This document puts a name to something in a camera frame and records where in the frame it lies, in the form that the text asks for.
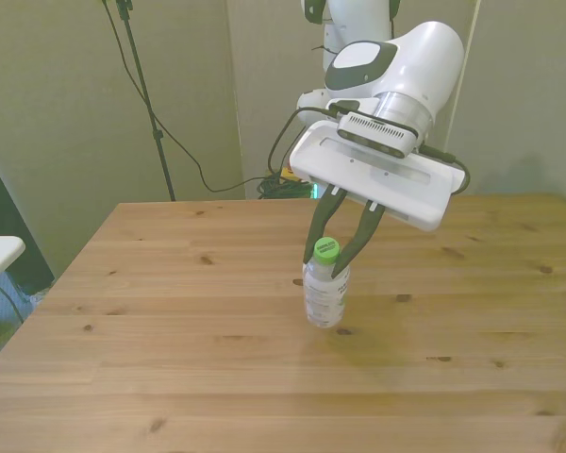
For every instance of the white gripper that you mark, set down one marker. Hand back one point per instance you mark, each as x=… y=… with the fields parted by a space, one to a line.
x=358 y=174

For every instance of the clear bottle with green cap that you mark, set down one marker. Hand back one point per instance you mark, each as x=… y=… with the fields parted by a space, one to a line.
x=323 y=297

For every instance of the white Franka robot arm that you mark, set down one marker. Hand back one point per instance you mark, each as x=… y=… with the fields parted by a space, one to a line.
x=429 y=61

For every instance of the black tripod pole stand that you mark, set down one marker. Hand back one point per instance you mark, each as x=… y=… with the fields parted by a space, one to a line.
x=144 y=89

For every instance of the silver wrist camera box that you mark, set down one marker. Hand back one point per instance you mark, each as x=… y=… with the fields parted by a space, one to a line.
x=377 y=132

